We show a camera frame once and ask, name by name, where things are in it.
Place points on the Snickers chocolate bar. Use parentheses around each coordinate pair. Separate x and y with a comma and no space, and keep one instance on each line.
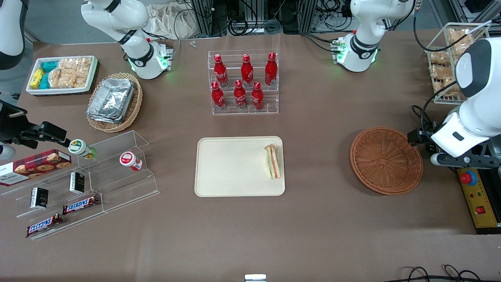
(44,225)
(80,204)

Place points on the red emergency stop button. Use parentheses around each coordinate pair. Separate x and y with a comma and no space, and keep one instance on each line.
(468,178)

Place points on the triangular sandwich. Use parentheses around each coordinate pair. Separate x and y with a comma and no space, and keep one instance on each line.
(273,161)

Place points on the aluminium foil container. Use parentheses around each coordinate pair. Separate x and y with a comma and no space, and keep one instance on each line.
(103,120)
(111,98)

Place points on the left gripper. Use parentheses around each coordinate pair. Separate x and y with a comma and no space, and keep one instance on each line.
(425,138)

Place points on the aluminium profile post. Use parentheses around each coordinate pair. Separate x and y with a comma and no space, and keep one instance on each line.
(201,17)

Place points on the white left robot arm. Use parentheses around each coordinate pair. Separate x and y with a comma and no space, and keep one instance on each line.
(364,23)

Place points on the small black box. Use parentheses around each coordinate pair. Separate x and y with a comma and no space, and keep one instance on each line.
(77,183)
(39,197)

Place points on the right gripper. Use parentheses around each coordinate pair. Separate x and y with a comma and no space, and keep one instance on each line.
(11,125)

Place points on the teal snack packet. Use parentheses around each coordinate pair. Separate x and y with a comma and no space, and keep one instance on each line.
(49,66)
(44,81)

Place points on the round brown wicker basket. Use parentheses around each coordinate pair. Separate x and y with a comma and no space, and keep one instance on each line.
(387,160)

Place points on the clear acrylic bottle rack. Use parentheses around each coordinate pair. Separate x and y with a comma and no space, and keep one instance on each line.
(270,105)

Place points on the red cola bottle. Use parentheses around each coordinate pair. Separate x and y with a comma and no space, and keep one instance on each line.
(220,74)
(271,72)
(247,72)
(240,97)
(218,98)
(257,98)

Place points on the red lid drink bottle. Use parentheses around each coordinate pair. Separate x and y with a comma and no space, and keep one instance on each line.
(130,159)

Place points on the brown table cover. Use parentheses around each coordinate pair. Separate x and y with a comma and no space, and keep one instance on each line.
(332,235)

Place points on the red rocker switch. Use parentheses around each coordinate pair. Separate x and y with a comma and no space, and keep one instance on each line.
(480,210)

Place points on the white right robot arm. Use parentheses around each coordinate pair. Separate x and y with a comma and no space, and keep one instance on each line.
(117,15)

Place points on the clear acrylic stepped shelf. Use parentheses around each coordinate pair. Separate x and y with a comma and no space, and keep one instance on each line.
(117,184)

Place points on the yellow snack packet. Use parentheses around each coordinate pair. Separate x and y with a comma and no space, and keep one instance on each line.
(37,78)

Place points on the white cloth bag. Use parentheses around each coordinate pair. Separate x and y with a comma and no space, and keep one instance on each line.
(168,21)

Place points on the red tartan cookie box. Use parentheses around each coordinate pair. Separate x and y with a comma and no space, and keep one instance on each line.
(35,166)

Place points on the black yellow control box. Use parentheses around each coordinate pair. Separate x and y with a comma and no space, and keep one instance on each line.
(483,196)

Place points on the rice cracker pack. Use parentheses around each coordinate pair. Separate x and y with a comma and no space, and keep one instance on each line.
(83,66)
(446,87)
(440,72)
(460,35)
(67,64)
(62,79)
(456,47)
(439,57)

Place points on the white rectangular bin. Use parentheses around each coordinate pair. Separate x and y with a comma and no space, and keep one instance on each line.
(58,91)

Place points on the oval light wicker basket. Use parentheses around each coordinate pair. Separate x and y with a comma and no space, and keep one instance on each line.
(135,105)

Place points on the beige plastic tray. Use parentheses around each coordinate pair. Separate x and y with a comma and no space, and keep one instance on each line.
(235,166)

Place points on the green lid drink bottle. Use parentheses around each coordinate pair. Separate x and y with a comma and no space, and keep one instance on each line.
(80,148)

